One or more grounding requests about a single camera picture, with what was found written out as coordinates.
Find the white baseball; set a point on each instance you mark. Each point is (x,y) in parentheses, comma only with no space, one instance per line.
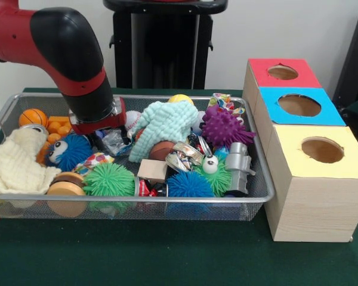
(133,119)

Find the small orange basketball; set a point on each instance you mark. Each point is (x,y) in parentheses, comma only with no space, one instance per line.
(33,117)

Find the mint green knitted cloth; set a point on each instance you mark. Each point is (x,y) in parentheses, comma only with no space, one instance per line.
(164,125)

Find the wooden three-hole box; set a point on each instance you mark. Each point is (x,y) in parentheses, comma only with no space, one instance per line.
(316,208)

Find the purple spiky ball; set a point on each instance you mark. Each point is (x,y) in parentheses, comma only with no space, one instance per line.
(226,128)

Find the silver mesh bin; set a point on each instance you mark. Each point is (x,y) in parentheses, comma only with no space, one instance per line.
(131,197)

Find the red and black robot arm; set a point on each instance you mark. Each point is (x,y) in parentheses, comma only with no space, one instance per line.
(47,44)

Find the green spiky toy with eyes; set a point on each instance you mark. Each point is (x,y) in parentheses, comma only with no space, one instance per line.
(109,180)
(214,175)

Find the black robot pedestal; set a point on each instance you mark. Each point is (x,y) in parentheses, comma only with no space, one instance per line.
(167,59)

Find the silver toy robot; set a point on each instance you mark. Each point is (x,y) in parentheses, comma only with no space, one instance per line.
(238,169)

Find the blue spiky ball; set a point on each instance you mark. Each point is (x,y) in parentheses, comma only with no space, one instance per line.
(189,186)
(68,155)

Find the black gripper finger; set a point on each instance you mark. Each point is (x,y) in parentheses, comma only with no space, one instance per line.
(126,134)
(98,141)

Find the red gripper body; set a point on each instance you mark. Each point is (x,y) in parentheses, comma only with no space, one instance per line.
(101,125)

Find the cream knitted cloth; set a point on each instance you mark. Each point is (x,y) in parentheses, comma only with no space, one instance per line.
(9,161)

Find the clear plastic bottle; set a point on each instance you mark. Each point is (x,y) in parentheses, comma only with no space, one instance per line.
(114,143)

